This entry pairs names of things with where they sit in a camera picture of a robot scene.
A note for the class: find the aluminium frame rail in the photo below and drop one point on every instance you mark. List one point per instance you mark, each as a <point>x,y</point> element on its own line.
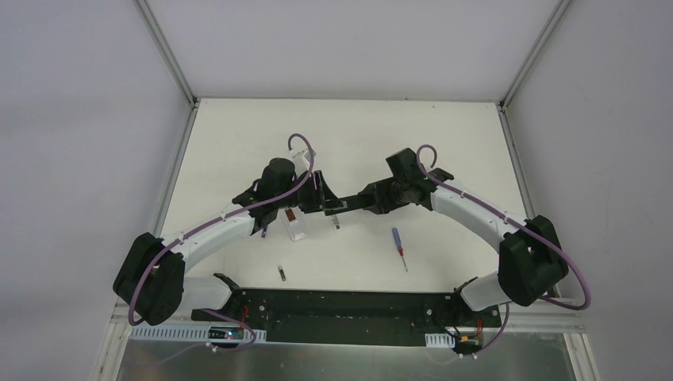
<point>291,310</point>

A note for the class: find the white remote control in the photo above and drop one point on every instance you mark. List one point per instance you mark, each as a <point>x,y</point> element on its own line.
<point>293,220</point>

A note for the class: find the controller board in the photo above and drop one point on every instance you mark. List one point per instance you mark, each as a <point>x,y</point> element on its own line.
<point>220,334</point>
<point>452,341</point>

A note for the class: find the black remote control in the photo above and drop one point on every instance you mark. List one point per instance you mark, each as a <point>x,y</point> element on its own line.
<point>344,205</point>

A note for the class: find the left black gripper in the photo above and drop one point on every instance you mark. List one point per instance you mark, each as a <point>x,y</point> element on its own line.
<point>317,188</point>

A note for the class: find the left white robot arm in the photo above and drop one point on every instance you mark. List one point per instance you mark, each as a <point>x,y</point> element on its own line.
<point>153,278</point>

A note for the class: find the blue red screwdriver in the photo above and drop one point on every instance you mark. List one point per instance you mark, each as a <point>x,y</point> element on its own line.
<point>399,247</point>

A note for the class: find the right controller board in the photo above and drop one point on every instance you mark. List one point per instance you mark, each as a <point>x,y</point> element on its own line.
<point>452,341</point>

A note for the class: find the black battery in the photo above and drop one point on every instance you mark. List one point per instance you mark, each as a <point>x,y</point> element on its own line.
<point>282,274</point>

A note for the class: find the left controller board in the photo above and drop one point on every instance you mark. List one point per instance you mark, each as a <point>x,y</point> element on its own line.
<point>220,334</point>

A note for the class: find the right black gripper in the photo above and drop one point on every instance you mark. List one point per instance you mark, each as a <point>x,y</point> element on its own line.
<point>363,198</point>

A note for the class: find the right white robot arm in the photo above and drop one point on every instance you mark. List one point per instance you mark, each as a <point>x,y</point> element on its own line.
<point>528,260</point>

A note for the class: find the white battery cover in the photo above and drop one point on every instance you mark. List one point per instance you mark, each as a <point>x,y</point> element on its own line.
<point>335,222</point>

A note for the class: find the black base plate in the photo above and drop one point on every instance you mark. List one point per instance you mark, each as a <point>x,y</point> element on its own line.
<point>356,334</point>

